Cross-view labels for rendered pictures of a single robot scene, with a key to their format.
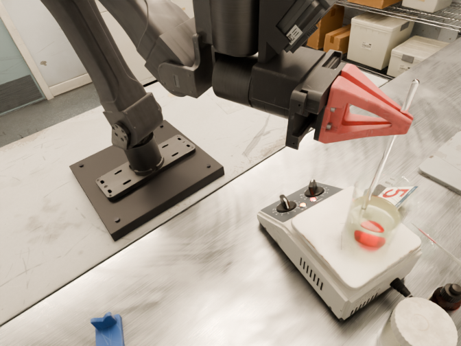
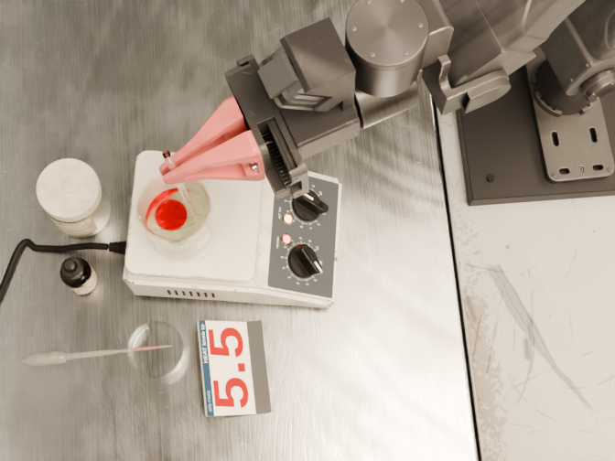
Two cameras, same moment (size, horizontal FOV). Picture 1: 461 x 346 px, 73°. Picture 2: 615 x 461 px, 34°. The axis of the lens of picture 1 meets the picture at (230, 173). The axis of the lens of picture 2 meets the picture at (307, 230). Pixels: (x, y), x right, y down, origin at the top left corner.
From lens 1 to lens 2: 0.77 m
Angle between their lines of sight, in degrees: 53
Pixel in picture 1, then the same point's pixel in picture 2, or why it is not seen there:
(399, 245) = (141, 241)
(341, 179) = (323, 369)
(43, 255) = not seen: outside the picture
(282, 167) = (417, 305)
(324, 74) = (256, 105)
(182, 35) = (468, 16)
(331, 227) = (216, 195)
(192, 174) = (490, 144)
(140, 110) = (564, 40)
